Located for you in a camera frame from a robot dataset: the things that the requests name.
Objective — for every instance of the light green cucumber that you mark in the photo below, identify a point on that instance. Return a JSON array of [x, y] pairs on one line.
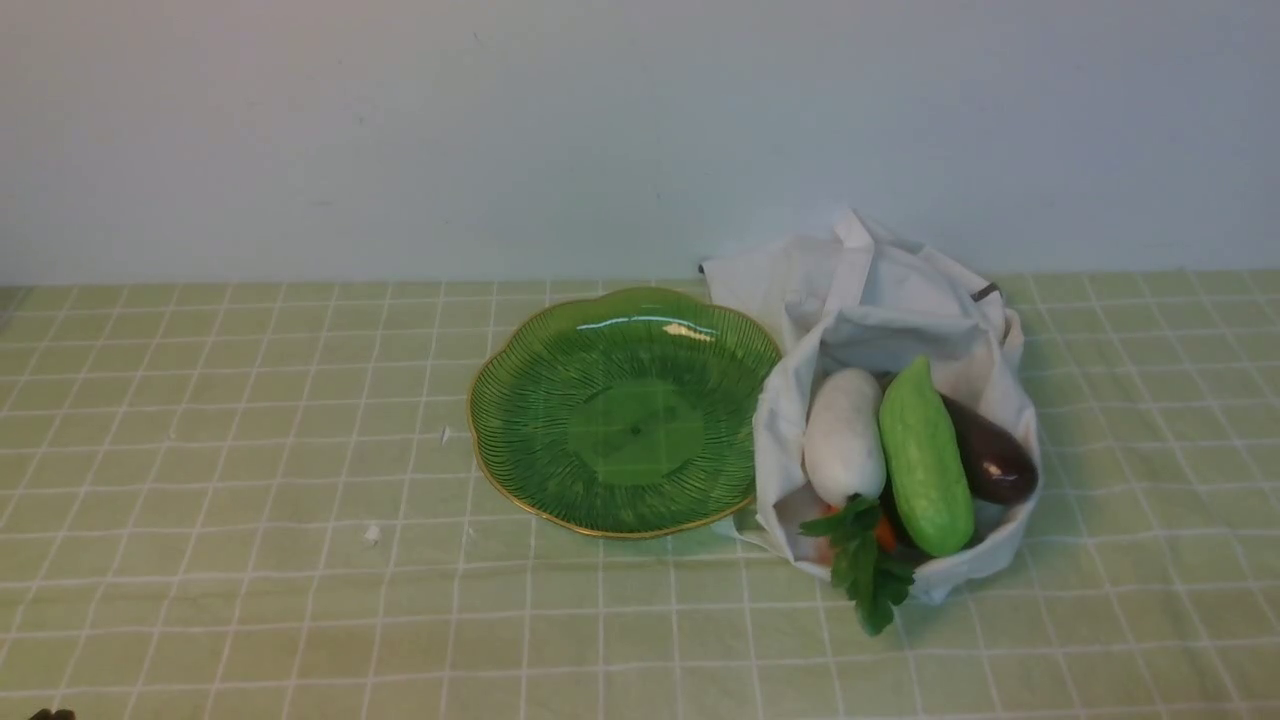
[[923, 461]]

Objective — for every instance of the white cloth bag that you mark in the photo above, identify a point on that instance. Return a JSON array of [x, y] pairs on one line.
[[865, 298]]

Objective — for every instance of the green glass plate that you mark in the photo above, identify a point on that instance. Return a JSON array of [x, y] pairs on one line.
[[626, 416]]

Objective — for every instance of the white radish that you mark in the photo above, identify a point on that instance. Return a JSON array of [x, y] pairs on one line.
[[842, 450]]

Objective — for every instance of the orange carrot with leaves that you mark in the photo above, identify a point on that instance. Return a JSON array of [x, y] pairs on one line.
[[861, 563]]

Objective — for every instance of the dark purple eggplant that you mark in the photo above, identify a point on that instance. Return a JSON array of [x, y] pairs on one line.
[[999, 469]]

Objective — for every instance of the green checkered tablecloth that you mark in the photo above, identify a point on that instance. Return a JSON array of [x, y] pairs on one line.
[[259, 501]]

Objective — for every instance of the dark object at corner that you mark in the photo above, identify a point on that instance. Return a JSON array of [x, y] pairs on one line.
[[54, 714]]

